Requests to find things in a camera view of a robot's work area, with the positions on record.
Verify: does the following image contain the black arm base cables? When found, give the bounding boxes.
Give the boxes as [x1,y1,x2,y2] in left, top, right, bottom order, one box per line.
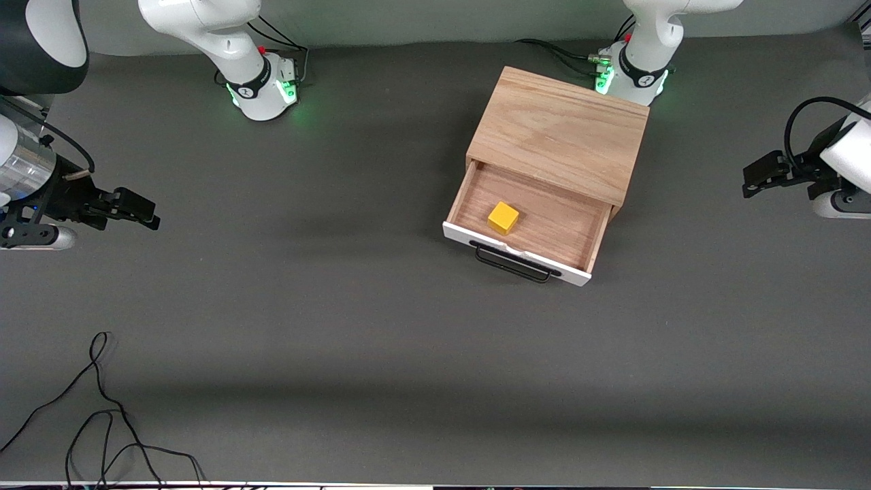
[246,12,310,88]
[515,17,637,77]

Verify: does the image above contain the black right arm wrist cable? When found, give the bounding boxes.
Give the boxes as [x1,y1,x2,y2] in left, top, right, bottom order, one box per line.
[0,102,95,181]

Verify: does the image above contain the black arm wrist cable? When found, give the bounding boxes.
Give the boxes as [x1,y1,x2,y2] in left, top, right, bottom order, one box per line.
[0,102,95,181]
[784,97,871,171]

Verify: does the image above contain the yellow cube block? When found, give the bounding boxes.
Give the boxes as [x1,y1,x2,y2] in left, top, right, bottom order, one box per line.
[487,201,520,236]

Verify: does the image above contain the white-fronted drawer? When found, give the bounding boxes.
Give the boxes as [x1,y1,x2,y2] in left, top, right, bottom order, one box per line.
[443,160,612,287]

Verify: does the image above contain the black left arm base cables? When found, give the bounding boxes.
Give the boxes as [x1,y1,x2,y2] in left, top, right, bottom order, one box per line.
[515,17,637,77]

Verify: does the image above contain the wooden drawer cabinet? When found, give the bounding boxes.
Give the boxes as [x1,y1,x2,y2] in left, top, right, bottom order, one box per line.
[466,66,649,220]

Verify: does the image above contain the black right arm base cables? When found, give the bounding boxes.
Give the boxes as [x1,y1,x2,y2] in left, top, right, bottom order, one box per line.
[246,12,310,88]

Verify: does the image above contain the black left arm wrist cable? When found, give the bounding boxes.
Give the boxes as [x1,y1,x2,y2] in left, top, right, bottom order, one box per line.
[784,97,871,171]

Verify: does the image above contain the thin black loose cable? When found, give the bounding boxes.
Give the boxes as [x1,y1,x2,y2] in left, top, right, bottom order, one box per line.
[0,331,208,489]

